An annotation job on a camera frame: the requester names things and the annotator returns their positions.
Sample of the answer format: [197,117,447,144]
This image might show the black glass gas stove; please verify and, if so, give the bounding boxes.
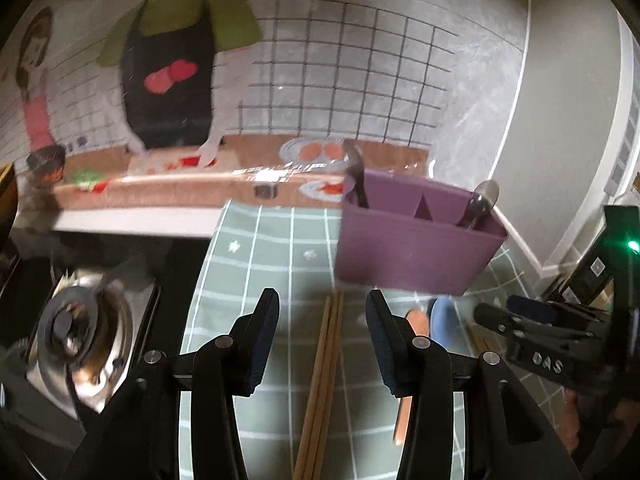
[0,230,221,480]

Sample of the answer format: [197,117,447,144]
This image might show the wall poster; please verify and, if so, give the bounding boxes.
[0,0,531,236]

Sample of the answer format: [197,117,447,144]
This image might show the person's right hand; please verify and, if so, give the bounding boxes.
[559,389,585,457]

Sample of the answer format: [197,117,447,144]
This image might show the blue spoon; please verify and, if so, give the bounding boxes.
[429,298,463,358]

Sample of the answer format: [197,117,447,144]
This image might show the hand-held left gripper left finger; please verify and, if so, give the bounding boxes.
[62,287,281,480]

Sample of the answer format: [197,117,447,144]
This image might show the purple utensil holder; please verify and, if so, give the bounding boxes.
[334,169,509,297]

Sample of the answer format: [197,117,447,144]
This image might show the metal spoon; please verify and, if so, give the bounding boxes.
[462,180,501,231]
[341,141,371,209]

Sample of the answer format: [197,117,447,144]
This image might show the green checkered mat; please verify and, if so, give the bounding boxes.
[177,199,566,480]

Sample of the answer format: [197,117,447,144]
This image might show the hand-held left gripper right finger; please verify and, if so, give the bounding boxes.
[365,289,583,480]

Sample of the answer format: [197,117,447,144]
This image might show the wooden spoon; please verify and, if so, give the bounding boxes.
[394,308,432,447]

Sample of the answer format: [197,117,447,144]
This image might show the black box with label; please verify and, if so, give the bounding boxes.
[547,272,583,306]
[575,237,617,296]

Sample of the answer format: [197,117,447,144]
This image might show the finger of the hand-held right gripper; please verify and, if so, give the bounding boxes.
[506,295,613,333]
[472,302,608,396]

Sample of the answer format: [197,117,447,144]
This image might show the gas burner with pan support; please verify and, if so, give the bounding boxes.
[25,267,162,413]

